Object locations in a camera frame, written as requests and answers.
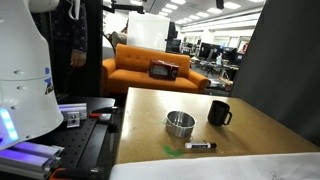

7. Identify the orange sofa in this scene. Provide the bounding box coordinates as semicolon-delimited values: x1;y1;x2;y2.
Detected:
101;43;211;96

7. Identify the white marker with black cap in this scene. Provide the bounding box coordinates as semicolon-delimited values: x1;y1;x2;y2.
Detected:
184;141;218;150

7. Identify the long aluminium extrusion rail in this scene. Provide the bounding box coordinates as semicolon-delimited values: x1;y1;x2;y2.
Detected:
0;141;66;180

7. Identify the black mug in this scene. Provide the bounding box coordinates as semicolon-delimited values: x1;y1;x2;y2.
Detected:
207;99;233;127

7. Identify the black computer monitor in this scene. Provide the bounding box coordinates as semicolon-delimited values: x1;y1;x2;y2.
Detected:
198;42;223;61
221;46;239;63

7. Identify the black pillar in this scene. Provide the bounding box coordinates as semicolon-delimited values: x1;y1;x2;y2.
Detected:
81;0;104;98

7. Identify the red microwave oven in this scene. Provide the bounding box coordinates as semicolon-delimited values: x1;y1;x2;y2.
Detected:
148;59;180;82

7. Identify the white cloth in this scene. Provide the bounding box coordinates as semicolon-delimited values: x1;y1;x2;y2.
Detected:
109;152;320;180

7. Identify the small steel pot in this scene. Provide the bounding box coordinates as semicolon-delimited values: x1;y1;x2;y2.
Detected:
162;110;198;138

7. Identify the bystander hand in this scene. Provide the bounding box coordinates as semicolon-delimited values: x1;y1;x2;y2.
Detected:
70;48;88;69

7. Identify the dark curtain backdrop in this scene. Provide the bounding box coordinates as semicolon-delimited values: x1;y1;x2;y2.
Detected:
229;0;320;148

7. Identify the black perforated robot table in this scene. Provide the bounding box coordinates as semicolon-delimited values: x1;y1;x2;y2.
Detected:
31;95;123;180

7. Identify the person in dark clothes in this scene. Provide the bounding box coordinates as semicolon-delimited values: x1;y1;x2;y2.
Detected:
31;0;89;96

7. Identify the short aluminium extrusion with bracket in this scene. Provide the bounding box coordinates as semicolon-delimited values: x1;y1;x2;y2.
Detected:
58;102;88;129

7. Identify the white board panel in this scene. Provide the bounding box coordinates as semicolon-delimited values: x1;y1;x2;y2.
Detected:
126;11;171;53

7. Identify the orange and black clamp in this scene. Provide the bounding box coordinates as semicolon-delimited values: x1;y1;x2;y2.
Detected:
48;166;101;180
88;105;118;121

